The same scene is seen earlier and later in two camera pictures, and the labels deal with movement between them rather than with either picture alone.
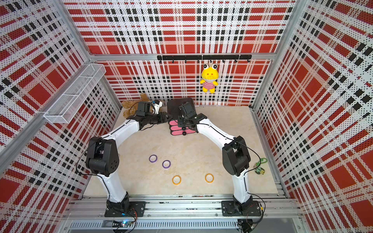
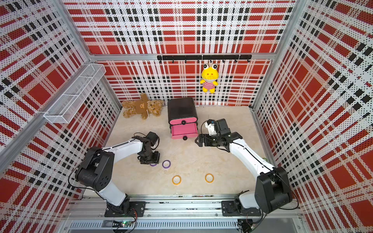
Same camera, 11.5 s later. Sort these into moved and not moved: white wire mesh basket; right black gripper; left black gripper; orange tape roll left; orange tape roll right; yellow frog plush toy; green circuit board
Moved: right black gripper; left black gripper
Not moved: green circuit board; orange tape roll right; yellow frog plush toy; white wire mesh basket; orange tape roll left
